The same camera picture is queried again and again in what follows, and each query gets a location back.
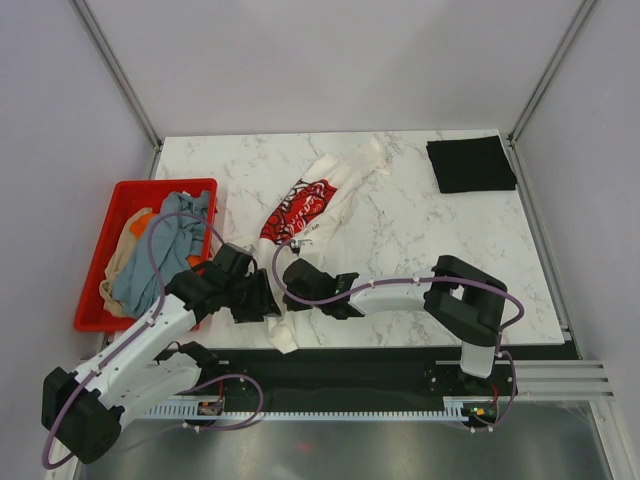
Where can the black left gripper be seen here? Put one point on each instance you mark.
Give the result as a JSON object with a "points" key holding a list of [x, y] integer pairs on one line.
{"points": [[262, 303]]}

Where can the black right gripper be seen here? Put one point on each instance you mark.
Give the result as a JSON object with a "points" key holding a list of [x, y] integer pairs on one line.
{"points": [[297, 306]]}

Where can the white t-shirt red print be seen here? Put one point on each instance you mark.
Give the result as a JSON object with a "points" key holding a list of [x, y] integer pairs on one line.
{"points": [[312, 209]]}

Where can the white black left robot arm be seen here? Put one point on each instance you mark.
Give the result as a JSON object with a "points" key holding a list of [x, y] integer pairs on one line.
{"points": [[87, 409]]}

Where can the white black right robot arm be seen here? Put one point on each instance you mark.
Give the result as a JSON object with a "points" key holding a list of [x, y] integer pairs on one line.
{"points": [[463, 299]]}

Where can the light blue t-shirt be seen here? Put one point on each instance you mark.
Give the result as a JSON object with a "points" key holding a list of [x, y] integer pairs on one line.
{"points": [[165, 249]]}

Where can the orange garment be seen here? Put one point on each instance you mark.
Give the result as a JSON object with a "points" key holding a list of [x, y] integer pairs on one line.
{"points": [[138, 226]]}

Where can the beige t-shirt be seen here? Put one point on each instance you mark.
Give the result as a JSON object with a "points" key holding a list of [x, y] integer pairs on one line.
{"points": [[124, 247]]}

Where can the red plastic bin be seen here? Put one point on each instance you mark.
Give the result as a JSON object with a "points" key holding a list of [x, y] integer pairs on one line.
{"points": [[128, 197]]}

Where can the folded black t-shirt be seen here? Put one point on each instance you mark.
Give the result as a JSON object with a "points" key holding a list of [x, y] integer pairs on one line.
{"points": [[471, 165]]}

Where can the white slotted cable duct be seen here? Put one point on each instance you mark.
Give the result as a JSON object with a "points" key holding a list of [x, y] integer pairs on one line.
{"points": [[191, 409]]}

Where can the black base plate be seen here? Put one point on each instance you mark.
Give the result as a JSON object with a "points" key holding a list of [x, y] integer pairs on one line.
{"points": [[358, 379]]}

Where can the right aluminium frame post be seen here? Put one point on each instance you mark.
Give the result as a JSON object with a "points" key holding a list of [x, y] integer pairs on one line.
{"points": [[558, 57]]}

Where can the aluminium frame post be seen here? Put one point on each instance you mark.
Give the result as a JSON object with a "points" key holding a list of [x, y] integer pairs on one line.
{"points": [[108, 56], [558, 57]]}

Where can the left aluminium frame post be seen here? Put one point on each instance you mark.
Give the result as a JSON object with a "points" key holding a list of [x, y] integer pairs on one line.
{"points": [[108, 56]]}

